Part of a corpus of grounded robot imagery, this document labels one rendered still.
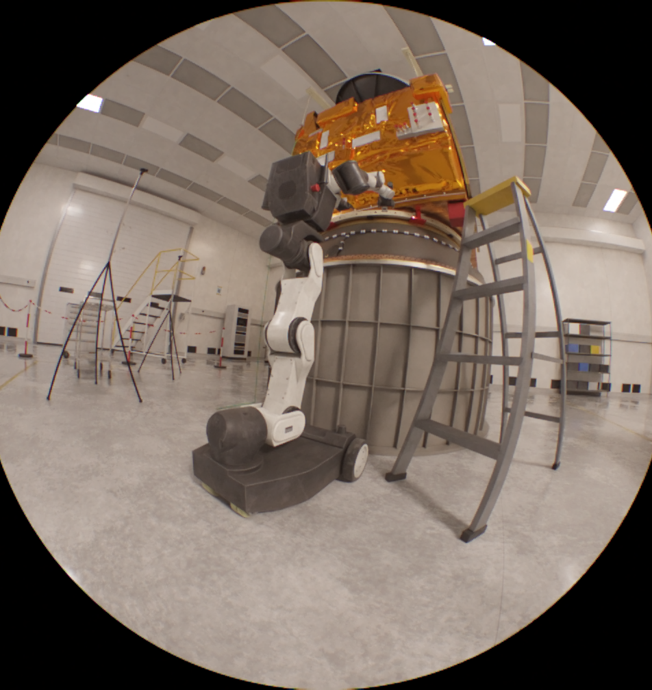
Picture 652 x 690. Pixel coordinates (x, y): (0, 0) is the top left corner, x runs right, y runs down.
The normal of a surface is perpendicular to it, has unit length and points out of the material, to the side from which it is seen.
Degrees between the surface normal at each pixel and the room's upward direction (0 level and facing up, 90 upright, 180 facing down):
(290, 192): 107
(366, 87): 130
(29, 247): 90
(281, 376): 78
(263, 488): 90
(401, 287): 90
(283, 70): 180
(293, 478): 90
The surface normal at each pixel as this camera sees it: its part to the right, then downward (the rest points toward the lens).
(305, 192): -0.43, 0.23
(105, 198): 0.82, 0.06
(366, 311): -0.32, -0.06
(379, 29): -0.09, 1.00
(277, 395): -0.46, -0.28
